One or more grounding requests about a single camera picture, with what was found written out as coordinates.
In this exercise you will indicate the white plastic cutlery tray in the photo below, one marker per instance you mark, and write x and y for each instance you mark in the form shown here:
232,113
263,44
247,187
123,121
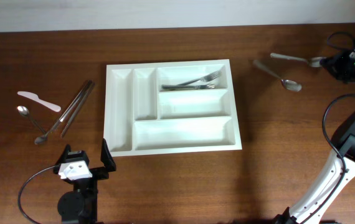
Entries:
143,119

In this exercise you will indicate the small steel teaspoon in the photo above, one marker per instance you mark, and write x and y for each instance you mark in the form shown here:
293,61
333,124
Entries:
23,111

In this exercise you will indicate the long-handled steel spoon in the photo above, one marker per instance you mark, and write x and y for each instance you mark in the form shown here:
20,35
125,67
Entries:
43,138

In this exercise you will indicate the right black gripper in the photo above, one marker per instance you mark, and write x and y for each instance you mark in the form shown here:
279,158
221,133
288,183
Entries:
331,64

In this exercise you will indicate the steel spoon pointing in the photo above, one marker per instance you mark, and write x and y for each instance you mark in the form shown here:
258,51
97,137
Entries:
312,62

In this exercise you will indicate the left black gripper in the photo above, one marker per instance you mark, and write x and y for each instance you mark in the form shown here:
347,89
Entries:
97,172

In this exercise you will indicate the steel spoon pointing down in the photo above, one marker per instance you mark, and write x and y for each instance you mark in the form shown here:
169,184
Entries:
287,84

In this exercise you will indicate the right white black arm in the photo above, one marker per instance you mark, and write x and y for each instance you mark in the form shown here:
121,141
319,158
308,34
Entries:
339,169

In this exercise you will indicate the steel fork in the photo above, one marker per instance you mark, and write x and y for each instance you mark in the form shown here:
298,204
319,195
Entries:
188,87
207,78

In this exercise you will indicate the steel kitchen tongs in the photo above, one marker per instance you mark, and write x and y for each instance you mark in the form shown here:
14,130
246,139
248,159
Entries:
81,102

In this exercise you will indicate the white plastic knife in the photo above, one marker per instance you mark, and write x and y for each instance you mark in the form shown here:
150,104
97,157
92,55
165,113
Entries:
34,97

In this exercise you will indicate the left black arm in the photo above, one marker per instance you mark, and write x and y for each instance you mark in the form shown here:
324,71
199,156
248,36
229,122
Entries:
80,204

